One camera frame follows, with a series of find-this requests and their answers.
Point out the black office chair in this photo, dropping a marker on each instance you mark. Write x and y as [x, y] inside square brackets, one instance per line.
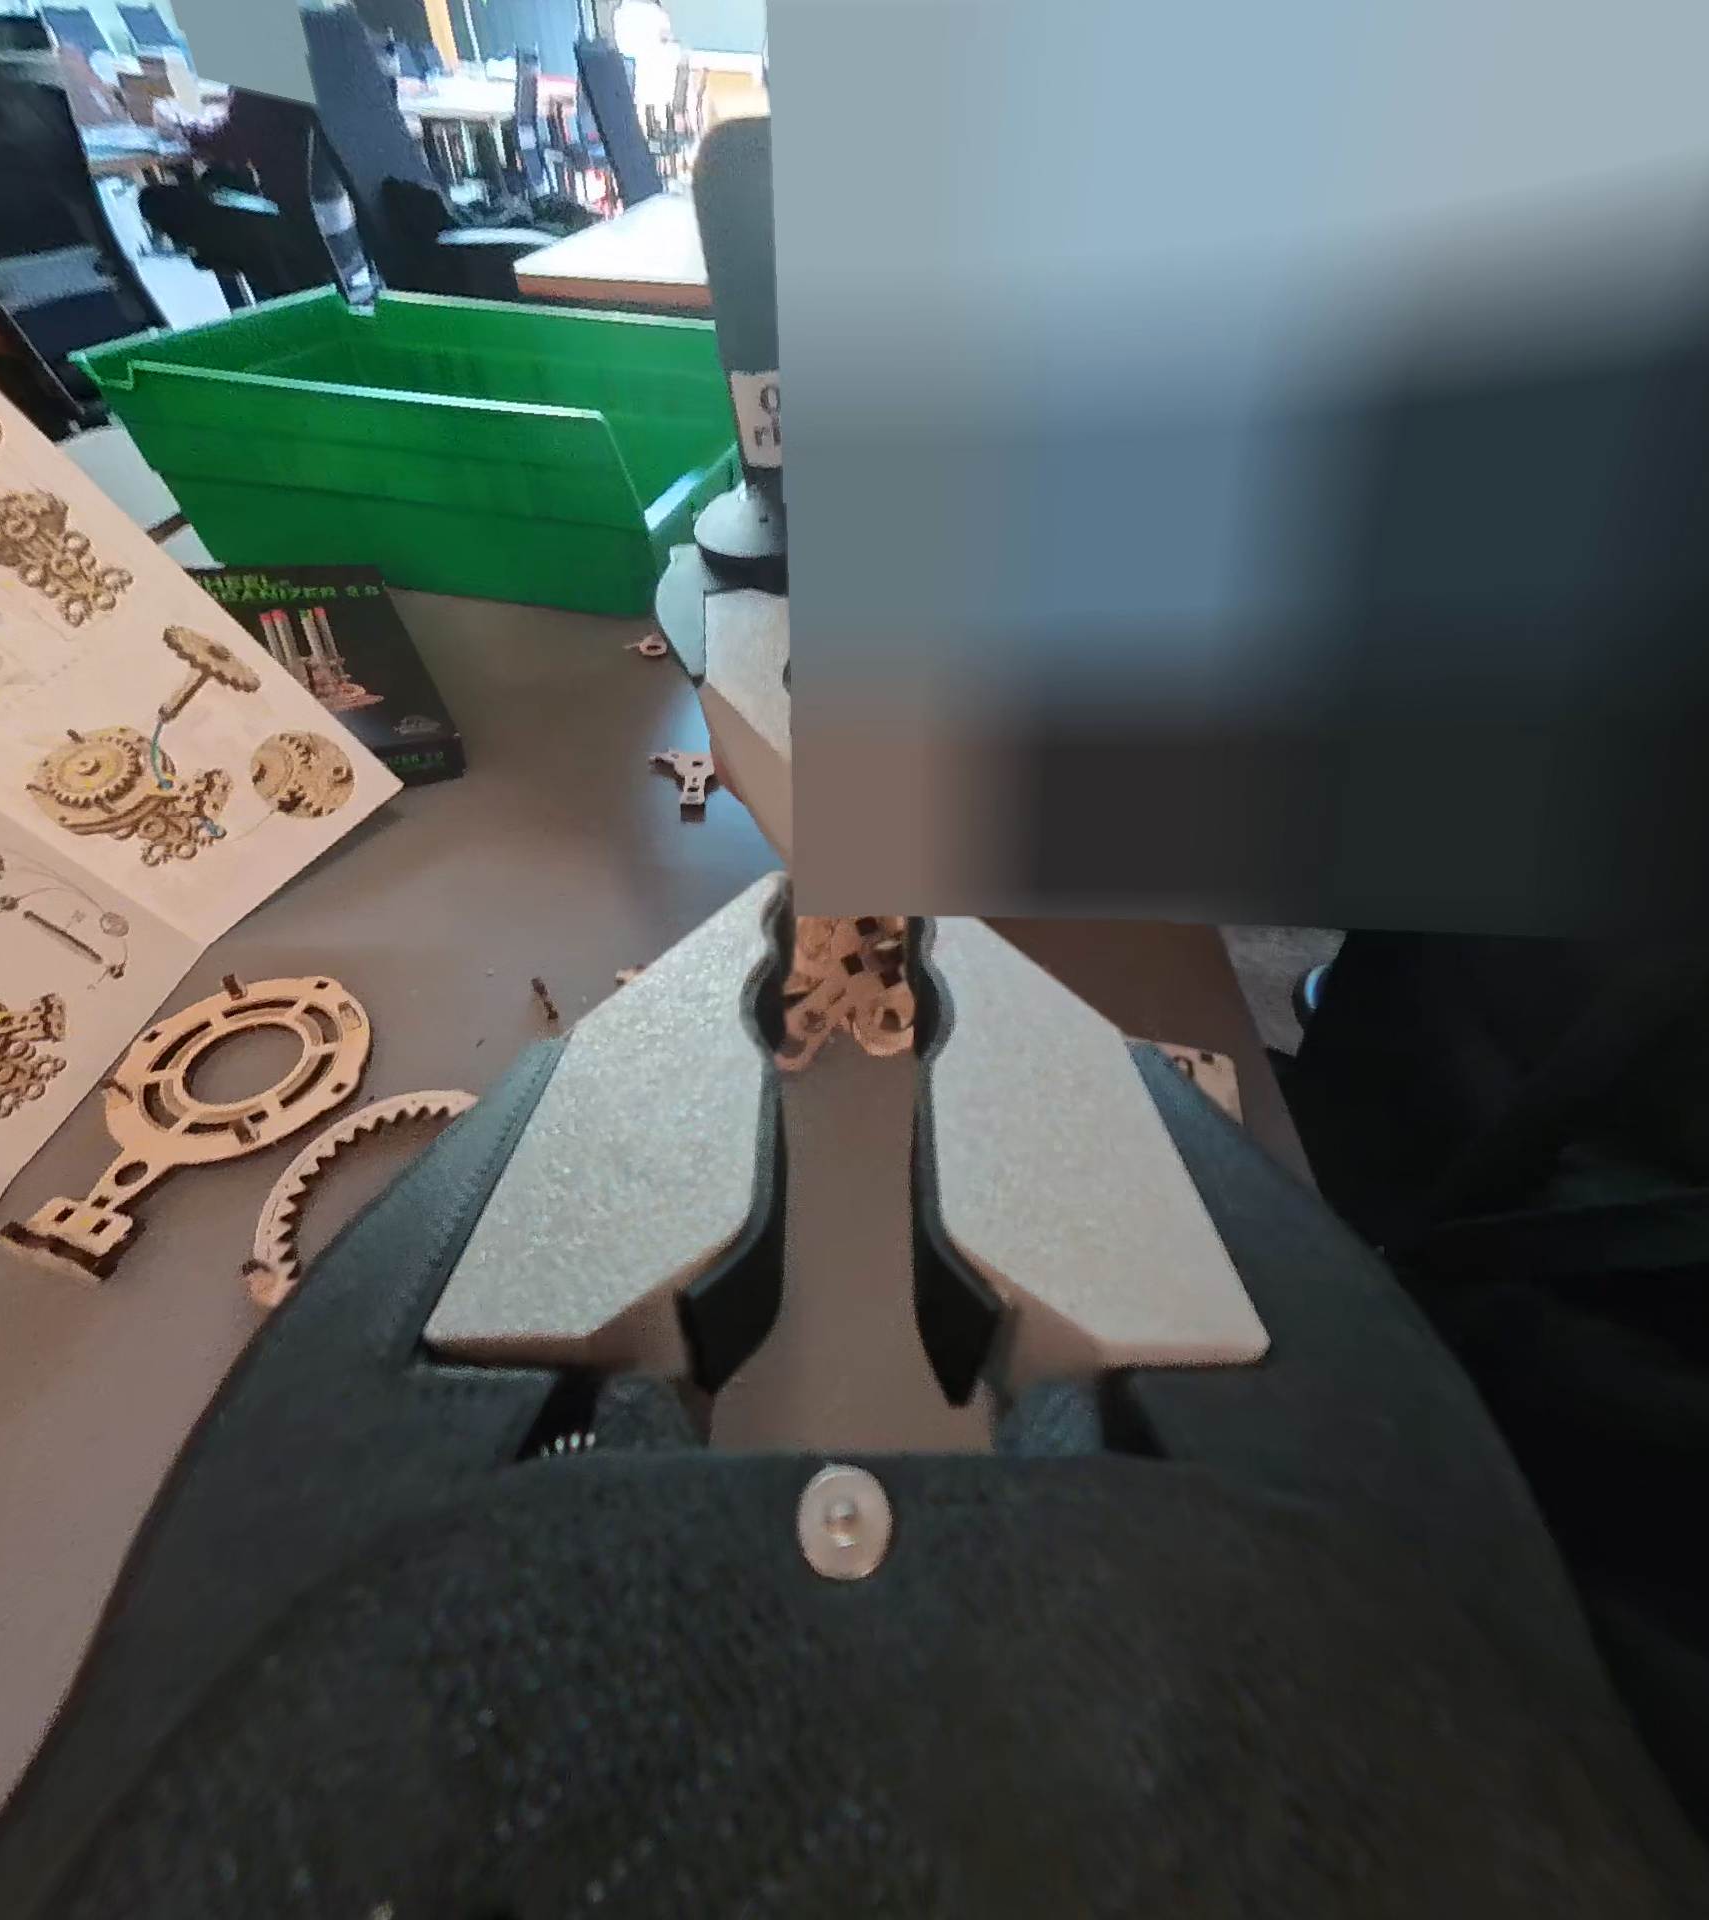
[389, 164]
[254, 195]
[6, 210]

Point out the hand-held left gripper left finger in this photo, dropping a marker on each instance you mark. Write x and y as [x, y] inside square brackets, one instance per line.
[615, 1170]

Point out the large green plastic bin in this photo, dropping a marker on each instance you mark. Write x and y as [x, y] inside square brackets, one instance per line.
[389, 465]

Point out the tiny wooden model piece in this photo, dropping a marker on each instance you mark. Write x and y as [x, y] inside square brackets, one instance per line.
[650, 646]

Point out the wooden model gear shaft assembly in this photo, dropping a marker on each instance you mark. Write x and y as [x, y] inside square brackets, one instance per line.
[844, 998]

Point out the black model kit box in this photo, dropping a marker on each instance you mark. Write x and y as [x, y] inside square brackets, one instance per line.
[358, 674]

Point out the light wooden table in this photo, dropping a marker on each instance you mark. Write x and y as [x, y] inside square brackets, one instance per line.
[628, 249]

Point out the small wooden tag strip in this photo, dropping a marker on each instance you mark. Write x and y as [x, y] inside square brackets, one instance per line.
[1196, 1075]

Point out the small wooden model piece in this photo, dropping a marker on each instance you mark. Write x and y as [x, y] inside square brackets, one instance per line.
[690, 774]

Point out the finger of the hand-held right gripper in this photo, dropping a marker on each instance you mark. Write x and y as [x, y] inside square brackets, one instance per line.
[754, 705]

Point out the printed instruction sheet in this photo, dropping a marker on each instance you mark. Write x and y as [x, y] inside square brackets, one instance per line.
[44, 674]

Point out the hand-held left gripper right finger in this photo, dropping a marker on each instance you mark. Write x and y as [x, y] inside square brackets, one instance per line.
[1080, 1184]

